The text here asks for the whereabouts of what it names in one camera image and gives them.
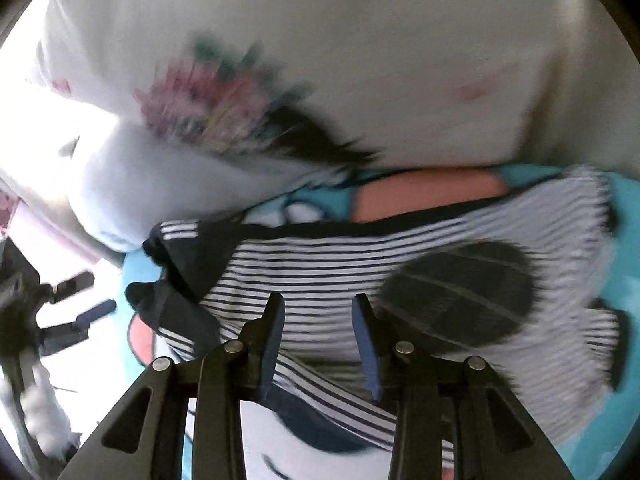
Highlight white floral pillow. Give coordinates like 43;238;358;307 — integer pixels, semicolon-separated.
37;0;609;168

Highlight black white striped pants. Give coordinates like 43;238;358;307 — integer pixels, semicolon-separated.
126;167;628;452

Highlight white gloved left hand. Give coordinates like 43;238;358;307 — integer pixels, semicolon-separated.
20;364;75;460

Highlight turquoise cartoon star blanket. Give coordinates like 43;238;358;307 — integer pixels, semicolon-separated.
122;165;639;479

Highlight white plush pillow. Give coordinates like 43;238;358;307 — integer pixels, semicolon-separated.
67;122;338;252

